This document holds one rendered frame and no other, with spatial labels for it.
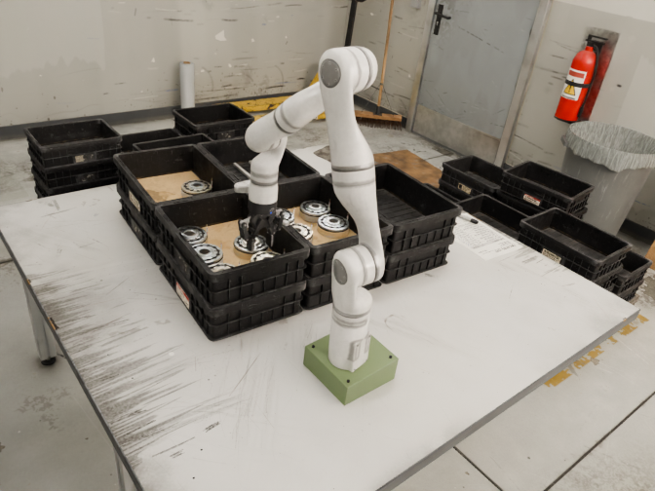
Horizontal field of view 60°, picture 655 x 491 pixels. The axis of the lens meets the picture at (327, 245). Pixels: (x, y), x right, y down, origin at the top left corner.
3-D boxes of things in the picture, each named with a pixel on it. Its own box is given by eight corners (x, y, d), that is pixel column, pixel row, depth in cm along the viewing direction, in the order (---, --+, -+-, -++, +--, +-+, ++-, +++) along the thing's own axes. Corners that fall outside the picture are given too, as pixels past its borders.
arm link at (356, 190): (384, 165, 118) (346, 173, 114) (391, 283, 127) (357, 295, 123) (360, 160, 126) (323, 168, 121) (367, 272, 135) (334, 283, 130)
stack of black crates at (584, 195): (571, 260, 321) (600, 188, 298) (538, 278, 302) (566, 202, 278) (511, 227, 348) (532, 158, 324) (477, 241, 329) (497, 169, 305)
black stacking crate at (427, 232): (456, 239, 191) (464, 209, 186) (389, 259, 176) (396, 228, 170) (383, 190, 218) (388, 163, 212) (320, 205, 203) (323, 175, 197)
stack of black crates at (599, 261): (597, 323, 272) (634, 245, 249) (564, 345, 255) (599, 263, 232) (528, 282, 298) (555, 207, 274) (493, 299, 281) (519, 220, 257)
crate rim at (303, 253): (312, 256, 155) (312, 248, 154) (211, 284, 139) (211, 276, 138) (245, 195, 182) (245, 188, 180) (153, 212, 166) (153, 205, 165)
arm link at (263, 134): (236, 132, 136) (266, 106, 126) (262, 126, 142) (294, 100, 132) (249, 159, 136) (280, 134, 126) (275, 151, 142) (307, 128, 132)
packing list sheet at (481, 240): (525, 246, 215) (526, 245, 215) (488, 262, 202) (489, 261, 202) (460, 209, 236) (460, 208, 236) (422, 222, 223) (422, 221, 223)
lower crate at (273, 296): (305, 315, 166) (309, 282, 159) (211, 347, 150) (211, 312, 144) (243, 248, 192) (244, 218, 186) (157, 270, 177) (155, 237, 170)
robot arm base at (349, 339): (371, 357, 143) (379, 305, 134) (348, 375, 137) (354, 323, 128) (344, 338, 148) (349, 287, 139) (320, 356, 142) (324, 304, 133)
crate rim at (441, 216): (463, 214, 186) (465, 208, 185) (395, 234, 171) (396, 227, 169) (387, 168, 213) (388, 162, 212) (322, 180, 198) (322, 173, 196)
